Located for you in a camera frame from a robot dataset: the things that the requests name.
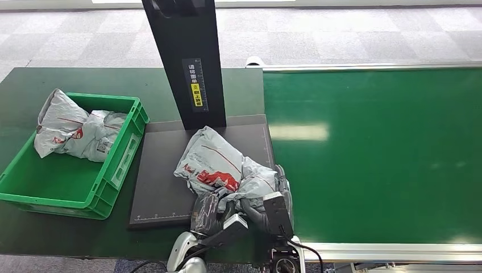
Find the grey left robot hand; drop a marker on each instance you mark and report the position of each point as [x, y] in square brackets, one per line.
[207, 214]

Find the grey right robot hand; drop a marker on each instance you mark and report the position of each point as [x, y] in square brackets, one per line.
[284, 181]

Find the grey plastic mailer package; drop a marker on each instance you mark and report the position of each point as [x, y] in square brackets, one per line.
[211, 158]
[64, 124]

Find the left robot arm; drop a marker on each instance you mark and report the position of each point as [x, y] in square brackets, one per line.
[180, 247]

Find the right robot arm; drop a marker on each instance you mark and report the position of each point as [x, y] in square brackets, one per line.
[286, 263]

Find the green conveyor belt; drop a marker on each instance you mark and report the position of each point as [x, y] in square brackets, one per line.
[376, 169]

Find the dark grey scanner platform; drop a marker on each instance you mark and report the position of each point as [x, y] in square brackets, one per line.
[162, 181]

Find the yellow and black column label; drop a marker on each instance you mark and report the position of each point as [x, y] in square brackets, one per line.
[195, 94]

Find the green plastic crate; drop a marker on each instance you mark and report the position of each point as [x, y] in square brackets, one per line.
[56, 181]

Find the black scanner column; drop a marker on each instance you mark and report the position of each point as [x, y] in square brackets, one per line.
[177, 37]

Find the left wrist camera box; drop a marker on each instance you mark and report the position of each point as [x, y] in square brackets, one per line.
[229, 228]

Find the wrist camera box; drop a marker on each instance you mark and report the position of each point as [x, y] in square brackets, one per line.
[278, 214]
[229, 228]

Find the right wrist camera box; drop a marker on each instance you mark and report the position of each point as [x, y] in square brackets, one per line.
[278, 214]

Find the silver conveyor frame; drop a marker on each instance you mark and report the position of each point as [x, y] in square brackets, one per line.
[376, 251]

